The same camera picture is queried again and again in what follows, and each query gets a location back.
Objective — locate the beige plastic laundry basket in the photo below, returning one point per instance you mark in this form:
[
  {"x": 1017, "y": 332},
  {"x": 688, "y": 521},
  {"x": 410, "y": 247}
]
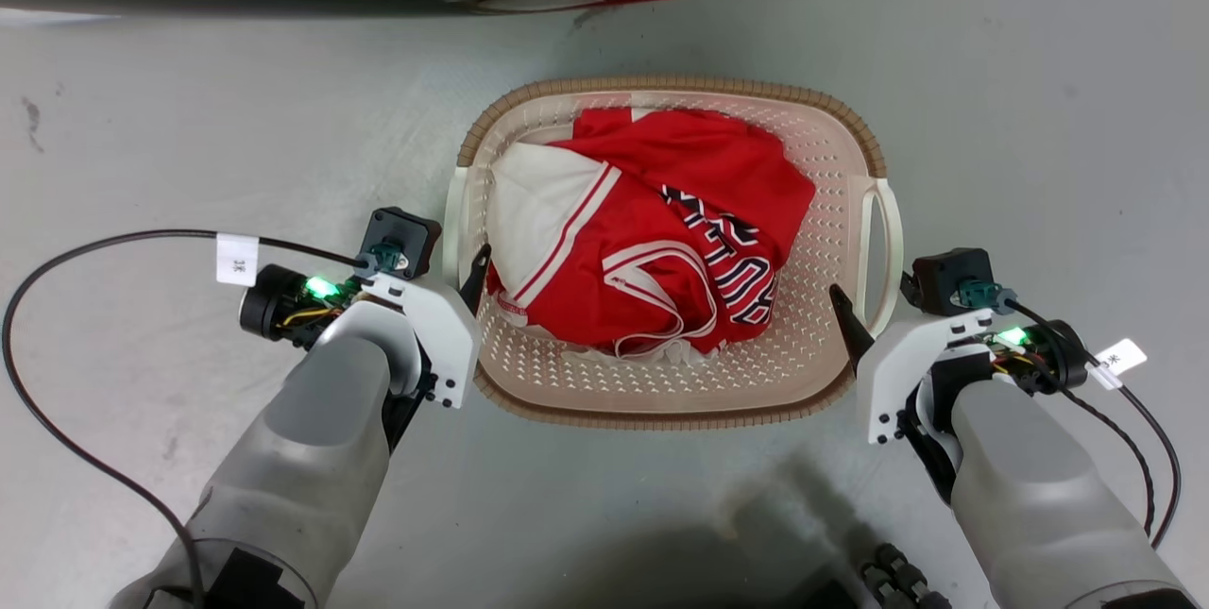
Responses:
[{"x": 817, "y": 212}]

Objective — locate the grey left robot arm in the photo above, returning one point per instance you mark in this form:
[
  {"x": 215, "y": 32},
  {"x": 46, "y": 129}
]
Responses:
[{"x": 312, "y": 458}]

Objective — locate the red and white jersey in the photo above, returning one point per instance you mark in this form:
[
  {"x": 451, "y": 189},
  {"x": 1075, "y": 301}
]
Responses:
[{"x": 680, "y": 165}]

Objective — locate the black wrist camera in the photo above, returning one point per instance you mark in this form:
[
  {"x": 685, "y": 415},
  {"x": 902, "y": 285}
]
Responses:
[
  {"x": 949, "y": 274},
  {"x": 401, "y": 229}
]

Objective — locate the black robot base connectors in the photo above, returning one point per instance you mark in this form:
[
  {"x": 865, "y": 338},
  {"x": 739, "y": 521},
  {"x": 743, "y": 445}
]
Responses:
[{"x": 897, "y": 581}]

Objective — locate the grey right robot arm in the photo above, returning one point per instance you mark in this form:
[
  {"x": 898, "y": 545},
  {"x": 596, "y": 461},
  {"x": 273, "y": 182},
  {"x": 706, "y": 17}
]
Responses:
[{"x": 1030, "y": 496}]

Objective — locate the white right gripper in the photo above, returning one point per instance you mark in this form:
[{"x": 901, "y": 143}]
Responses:
[{"x": 897, "y": 363}]

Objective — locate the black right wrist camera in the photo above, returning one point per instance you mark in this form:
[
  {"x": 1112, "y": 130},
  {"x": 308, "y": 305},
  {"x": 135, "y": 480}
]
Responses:
[{"x": 949, "y": 274}]

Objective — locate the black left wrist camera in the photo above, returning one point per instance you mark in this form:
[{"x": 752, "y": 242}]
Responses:
[{"x": 401, "y": 229}]

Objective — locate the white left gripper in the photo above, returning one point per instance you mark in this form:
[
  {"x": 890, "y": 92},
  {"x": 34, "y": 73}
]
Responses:
[{"x": 439, "y": 326}]

